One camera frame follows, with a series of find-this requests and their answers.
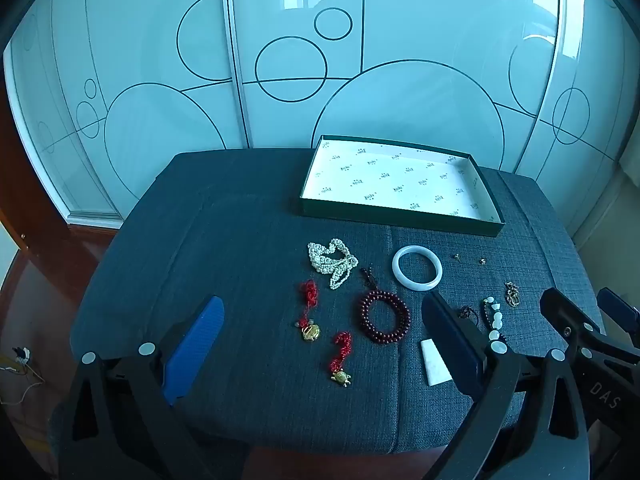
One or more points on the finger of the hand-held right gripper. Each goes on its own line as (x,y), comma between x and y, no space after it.
(617,310)
(560,310)

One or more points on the frosted glass sliding door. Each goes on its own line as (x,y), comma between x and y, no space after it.
(400,25)
(590,60)
(140,35)

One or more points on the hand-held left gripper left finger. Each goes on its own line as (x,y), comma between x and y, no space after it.
(200,345)

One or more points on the white jade bangle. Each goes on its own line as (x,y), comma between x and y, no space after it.
(397,275)

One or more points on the green cardboard box tray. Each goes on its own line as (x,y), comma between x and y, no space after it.
(390,180)

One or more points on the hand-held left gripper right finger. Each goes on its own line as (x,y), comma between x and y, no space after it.
(450,345)

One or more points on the white stone slab pendant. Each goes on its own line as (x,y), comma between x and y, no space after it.
(432,365)

